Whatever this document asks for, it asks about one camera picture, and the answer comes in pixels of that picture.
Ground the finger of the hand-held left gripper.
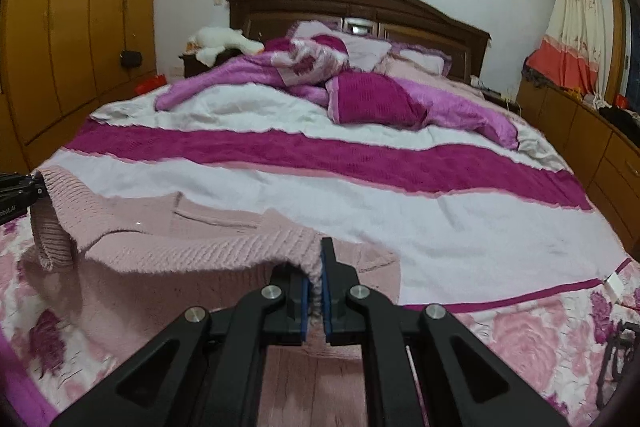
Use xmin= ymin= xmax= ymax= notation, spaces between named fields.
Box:
xmin=0 ymin=173 xmax=49 ymax=204

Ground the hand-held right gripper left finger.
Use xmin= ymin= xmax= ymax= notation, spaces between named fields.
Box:
xmin=50 ymin=263 xmax=316 ymax=427

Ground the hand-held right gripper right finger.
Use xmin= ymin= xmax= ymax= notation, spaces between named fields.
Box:
xmin=320 ymin=237 xmax=568 ymax=427

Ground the pink knitted cardigan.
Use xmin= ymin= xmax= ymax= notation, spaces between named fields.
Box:
xmin=20 ymin=164 xmax=403 ymax=427

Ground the dark clothes pile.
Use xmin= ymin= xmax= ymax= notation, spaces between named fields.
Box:
xmin=599 ymin=104 xmax=640 ymax=128

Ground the pink floral striped bedspread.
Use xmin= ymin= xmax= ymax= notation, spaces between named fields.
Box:
xmin=0 ymin=82 xmax=640 ymax=427

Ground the red packet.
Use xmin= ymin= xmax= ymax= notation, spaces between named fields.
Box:
xmin=135 ymin=75 xmax=166 ymax=96

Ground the wooden wardrobe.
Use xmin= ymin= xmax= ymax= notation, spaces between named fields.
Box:
xmin=0 ymin=0 xmax=167 ymax=175

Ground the purple plush blanket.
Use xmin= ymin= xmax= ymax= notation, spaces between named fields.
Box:
xmin=154 ymin=34 xmax=522 ymax=151

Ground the dark wooden nightstand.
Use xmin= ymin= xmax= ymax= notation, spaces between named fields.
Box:
xmin=178 ymin=52 xmax=213 ymax=81

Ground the bunched floral quilt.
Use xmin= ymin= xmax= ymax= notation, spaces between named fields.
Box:
xmin=271 ymin=36 xmax=352 ymax=86

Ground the white plush toy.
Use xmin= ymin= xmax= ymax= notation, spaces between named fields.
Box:
xmin=186 ymin=27 xmax=264 ymax=68

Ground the light pink pillow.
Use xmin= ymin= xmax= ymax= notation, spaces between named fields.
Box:
xmin=394 ymin=48 xmax=447 ymax=76
xmin=344 ymin=31 xmax=392 ymax=72

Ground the cluttered bedside table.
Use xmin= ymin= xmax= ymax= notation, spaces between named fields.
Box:
xmin=470 ymin=76 xmax=521 ymax=108

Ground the dark wooden headboard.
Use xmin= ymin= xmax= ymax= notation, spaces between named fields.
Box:
xmin=227 ymin=0 xmax=493 ymax=86

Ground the low wooden cabinet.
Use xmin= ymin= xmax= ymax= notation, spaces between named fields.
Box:
xmin=515 ymin=72 xmax=640 ymax=250

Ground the cream and orange curtain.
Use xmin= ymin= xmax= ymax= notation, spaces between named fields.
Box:
xmin=524 ymin=0 xmax=617 ymax=108

